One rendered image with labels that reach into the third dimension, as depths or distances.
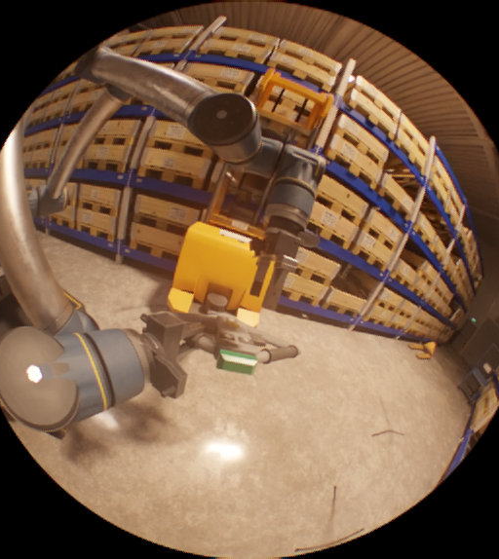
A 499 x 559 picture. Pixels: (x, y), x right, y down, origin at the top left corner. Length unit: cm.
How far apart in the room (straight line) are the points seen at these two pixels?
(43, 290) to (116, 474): 110
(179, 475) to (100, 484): 49
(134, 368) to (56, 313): 21
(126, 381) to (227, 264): 128
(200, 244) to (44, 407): 137
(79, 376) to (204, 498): 114
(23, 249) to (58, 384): 24
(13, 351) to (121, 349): 14
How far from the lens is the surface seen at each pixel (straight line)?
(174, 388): 27
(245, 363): 36
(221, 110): 32
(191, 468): 126
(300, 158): 46
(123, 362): 24
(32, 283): 38
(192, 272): 145
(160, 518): 131
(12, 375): 22
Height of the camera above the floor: 126
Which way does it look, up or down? 24 degrees down
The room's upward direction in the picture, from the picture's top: 23 degrees clockwise
